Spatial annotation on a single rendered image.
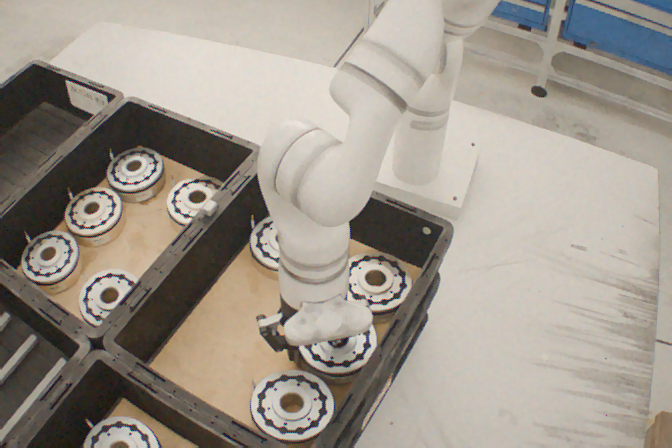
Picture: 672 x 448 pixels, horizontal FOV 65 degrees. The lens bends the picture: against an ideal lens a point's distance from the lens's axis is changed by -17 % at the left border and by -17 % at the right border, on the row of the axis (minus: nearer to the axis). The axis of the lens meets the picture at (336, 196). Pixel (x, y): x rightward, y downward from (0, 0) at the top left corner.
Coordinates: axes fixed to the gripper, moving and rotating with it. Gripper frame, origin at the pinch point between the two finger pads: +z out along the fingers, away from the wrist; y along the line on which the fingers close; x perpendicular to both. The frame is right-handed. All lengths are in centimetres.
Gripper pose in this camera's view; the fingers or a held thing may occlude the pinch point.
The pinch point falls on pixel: (313, 348)
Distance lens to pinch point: 80.2
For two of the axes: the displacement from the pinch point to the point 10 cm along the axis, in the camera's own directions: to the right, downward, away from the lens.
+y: -9.6, 1.7, -2.1
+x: 2.7, 7.0, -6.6
